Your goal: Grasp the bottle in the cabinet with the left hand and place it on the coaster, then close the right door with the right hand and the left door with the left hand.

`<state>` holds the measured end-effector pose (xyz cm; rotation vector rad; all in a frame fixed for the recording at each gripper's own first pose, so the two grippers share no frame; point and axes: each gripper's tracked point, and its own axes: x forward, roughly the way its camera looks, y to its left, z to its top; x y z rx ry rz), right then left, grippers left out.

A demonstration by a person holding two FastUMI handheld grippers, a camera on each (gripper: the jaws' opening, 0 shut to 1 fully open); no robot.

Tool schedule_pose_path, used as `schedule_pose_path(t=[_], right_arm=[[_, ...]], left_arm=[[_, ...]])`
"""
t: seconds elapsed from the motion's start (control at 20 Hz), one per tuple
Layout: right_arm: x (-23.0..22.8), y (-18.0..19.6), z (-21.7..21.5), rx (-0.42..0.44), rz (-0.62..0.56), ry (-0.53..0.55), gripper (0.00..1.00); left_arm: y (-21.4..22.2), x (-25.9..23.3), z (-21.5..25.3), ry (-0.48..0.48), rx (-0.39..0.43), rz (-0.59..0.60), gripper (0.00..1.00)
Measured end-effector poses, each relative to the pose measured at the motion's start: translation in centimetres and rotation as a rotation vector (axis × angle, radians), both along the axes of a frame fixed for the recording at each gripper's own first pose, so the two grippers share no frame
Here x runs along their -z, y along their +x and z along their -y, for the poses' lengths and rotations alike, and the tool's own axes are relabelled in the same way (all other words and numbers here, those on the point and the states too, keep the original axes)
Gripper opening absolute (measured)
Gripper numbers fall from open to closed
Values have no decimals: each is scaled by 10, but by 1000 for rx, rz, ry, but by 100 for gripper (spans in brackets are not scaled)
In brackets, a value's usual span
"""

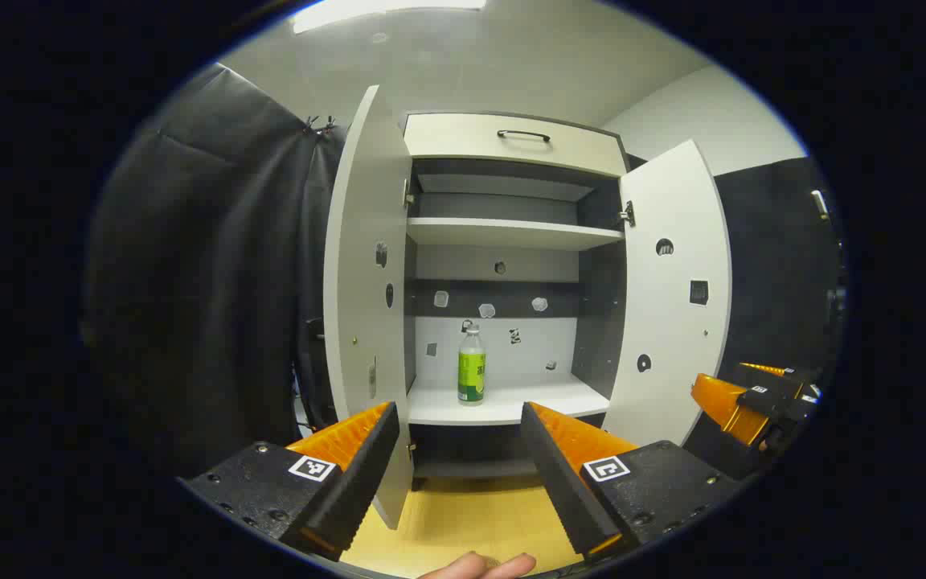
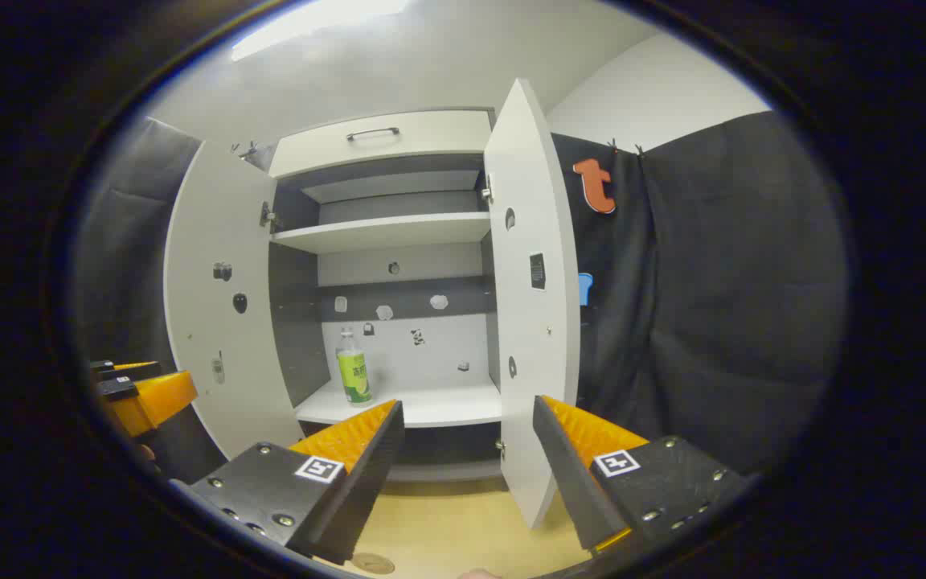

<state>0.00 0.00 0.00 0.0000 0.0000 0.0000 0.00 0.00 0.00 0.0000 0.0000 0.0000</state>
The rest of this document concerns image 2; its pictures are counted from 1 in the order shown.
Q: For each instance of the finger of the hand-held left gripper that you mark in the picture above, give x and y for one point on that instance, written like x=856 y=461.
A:
x=153 y=402
x=129 y=370

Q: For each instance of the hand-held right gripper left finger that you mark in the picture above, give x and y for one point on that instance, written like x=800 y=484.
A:
x=366 y=470

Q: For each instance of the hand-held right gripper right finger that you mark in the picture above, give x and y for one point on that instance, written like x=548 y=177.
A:
x=563 y=474

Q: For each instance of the round brown coaster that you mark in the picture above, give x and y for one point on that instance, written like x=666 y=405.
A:
x=372 y=563

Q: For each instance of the green label plastic bottle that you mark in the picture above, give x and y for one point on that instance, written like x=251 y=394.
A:
x=354 y=378

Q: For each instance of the white cabinet door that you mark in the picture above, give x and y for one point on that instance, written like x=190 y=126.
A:
x=531 y=338
x=222 y=322

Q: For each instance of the white cabinet shelf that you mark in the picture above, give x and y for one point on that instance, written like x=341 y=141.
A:
x=383 y=233
x=391 y=186
x=447 y=406

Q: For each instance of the metal door hinge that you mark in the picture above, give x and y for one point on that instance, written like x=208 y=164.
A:
x=485 y=191
x=268 y=215

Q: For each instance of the white cabinet drawer front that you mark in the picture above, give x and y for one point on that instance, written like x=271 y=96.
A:
x=431 y=141

